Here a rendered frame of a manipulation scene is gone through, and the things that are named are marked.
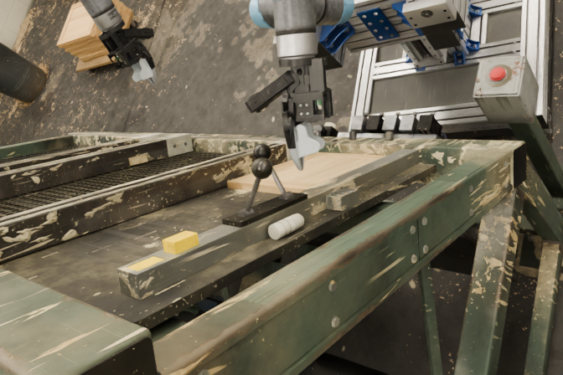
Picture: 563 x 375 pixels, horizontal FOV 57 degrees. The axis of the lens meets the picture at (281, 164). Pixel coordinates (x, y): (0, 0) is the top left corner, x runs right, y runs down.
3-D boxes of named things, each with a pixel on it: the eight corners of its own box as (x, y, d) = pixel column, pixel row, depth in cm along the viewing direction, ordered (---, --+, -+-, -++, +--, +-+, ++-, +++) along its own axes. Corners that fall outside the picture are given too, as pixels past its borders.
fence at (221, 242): (419, 163, 146) (419, 149, 145) (140, 300, 75) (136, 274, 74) (403, 162, 149) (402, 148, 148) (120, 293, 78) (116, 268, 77)
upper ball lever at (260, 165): (258, 222, 96) (280, 162, 89) (244, 228, 93) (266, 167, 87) (244, 210, 98) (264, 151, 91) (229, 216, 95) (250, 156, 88)
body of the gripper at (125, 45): (117, 72, 156) (93, 37, 150) (135, 57, 161) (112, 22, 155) (133, 68, 151) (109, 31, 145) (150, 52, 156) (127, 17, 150)
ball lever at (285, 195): (301, 196, 104) (270, 138, 106) (289, 201, 101) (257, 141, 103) (288, 203, 106) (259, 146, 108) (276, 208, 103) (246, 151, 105)
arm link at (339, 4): (313, -12, 109) (278, -13, 101) (358, -17, 102) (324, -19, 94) (314, 27, 111) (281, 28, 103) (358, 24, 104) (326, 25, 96)
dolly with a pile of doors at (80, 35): (144, 17, 456) (106, -12, 426) (127, 69, 439) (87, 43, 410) (103, 30, 493) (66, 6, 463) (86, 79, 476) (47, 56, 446)
